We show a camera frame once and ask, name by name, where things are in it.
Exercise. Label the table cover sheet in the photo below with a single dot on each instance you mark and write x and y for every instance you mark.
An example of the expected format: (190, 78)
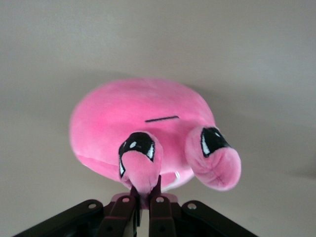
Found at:
(74, 37)

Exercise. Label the bright pink round plush toy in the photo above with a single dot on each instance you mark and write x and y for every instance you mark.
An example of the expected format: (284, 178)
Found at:
(123, 106)

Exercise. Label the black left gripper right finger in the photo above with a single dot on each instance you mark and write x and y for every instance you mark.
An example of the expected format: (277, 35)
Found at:
(160, 217)

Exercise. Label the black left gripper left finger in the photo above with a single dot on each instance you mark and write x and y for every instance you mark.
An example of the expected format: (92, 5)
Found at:
(118, 217)

